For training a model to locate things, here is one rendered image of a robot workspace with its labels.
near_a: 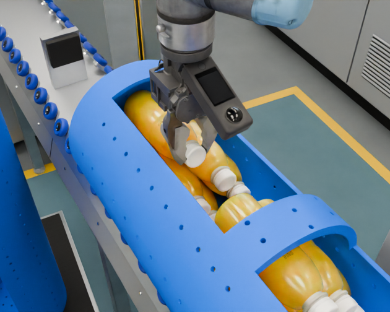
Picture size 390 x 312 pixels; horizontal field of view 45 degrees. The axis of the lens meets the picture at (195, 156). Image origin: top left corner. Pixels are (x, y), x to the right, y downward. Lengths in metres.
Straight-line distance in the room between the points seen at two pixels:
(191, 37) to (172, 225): 0.25
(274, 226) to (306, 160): 1.90
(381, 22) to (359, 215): 0.97
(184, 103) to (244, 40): 2.75
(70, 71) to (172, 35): 0.79
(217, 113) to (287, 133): 2.03
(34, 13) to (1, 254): 0.84
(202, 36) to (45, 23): 1.15
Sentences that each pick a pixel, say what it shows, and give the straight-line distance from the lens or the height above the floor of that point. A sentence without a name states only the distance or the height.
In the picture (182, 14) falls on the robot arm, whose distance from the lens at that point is 0.60.
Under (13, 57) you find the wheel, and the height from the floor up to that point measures 0.97.
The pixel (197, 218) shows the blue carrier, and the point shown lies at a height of 1.21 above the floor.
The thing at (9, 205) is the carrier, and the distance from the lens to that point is 1.31.
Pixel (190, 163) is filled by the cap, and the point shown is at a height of 1.18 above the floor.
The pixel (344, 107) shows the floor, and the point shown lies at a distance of 2.90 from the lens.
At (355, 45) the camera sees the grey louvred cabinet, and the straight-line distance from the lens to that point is 2.80.
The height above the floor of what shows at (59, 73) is 0.97.
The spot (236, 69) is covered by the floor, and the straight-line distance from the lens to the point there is 3.09.
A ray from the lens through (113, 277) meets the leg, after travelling 1.56.
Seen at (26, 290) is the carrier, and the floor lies 0.43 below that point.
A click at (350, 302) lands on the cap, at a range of 0.70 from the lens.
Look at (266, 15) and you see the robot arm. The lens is 0.54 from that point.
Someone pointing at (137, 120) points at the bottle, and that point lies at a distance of 0.85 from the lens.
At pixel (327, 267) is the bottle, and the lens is 0.70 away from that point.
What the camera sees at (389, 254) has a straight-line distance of 1.08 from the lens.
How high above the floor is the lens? 1.71
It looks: 44 degrees down
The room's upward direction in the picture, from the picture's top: straight up
